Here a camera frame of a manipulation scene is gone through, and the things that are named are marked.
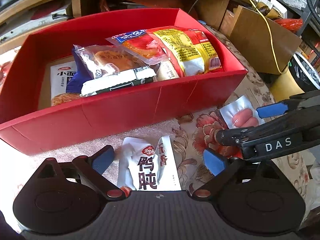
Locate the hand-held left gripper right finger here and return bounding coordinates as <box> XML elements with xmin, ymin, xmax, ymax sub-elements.
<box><xmin>191</xmin><ymin>148</ymin><xmax>284</xmax><ymax>198</ymax></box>

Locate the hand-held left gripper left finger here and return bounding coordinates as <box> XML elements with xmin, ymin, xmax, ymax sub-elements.
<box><xmin>37</xmin><ymin>144</ymin><xmax>127</xmax><ymax>201</ymax></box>

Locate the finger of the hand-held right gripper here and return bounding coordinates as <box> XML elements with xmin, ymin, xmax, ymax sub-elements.
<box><xmin>216</xmin><ymin>127</ymin><xmax>253</xmax><ymax>146</ymax></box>
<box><xmin>256</xmin><ymin>89</ymin><xmax>320</xmax><ymax>118</ymax></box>

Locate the pink sausage packet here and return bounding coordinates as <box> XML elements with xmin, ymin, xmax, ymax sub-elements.
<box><xmin>219</xmin><ymin>95</ymin><xmax>265</xmax><ymax>130</ymax></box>

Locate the red cardboard box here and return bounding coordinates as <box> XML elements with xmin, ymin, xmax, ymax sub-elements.
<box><xmin>0</xmin><ymin>8</ymin><xmax>248</xmax><ymax>155</ymax></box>

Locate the white duck gizzard packet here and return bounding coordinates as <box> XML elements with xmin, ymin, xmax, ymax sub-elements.
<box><xmin>117</xmin><ymin>135</ymin><xmax>182</xmax><ymax>192</ymax></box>

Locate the white and green snack packet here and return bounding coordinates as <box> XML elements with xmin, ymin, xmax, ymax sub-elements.
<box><xmin>80</xmin><ymin>69</ymin><xmax>157</xmax><ymax>97</ymax></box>

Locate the dark blue snack packet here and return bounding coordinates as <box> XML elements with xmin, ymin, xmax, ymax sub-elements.
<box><xmin>66</xmin><ymin>46</ymin><xmax>88</xmax><ymax>94</ymax></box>

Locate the yellow snack packet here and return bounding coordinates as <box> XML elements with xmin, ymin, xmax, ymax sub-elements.
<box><xmin>145</xmin><ymin>26</ymin><xmax>223</xmax><ymax>77</ymax></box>

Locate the clear round bread packet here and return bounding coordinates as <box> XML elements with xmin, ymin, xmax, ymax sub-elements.
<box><xmin>73</xmin><ymin>44</ymin><xmax>145</xmax><ymax>79</ymax></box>

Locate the blue and red snack packet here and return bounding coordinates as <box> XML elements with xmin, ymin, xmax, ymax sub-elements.
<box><xmin>105</xmin><ymin>29</ymin><xmax>168</xmax><ymax>65</ymax></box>

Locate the yellow container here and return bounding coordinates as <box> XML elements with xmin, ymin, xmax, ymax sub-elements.
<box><xmin>270</xmin><ymin>67</ymin><xmax>308</xmax><ymax>100</ymax></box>

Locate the white bucket with black liner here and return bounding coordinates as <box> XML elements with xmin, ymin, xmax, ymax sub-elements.
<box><xmin>289</xmin><ymin>51</ymin><xmax>320</xmax><ymax>93</ymax></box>

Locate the brown cardboard box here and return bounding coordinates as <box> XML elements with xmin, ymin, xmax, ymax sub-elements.
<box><xmin>220</xmin><ymin>5</ymin><xmax>303</xmax><ymax>75</ymax></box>

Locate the orange plastic bag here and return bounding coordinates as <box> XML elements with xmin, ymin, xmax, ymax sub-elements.
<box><xmin>275</xmin><ymin>17</ymin><xmax>304</xmax><ymax>32</ymax></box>

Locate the white spicy strip packet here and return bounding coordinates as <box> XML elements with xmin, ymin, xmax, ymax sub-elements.
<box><xmin>50</xmin><ymin>61</ymin><xmax>82</xmax><ymax>107</ymax></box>

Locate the steamed cake packet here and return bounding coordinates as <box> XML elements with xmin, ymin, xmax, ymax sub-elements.
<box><xmin>156</xmin><ymin>60</ymin><xmax>181</xmax><ymax>81</ymax></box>

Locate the silver media player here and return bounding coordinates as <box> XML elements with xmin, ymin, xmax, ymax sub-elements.
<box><xmin>0</xmin><ymin>7</ymin><xmax>73</xmax><ymax>40</ymax></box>

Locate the red orange bag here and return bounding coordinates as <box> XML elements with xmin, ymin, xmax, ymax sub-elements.
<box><xmin>100</xmin><ymin>0</ymin><xmax>198</xmax><ymax>14</ymax></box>

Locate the yellow cable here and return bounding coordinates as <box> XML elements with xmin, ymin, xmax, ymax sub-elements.
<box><xmin>237</xmin><ymin>0</ymin><xmax>289</xmax><ymax>73</ymax></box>

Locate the black corrugated hose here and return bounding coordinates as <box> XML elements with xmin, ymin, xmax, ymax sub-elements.
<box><xmin>306</xmin><ymin>0</ymin><xmax>320</xmax><ymax>25</ymax></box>

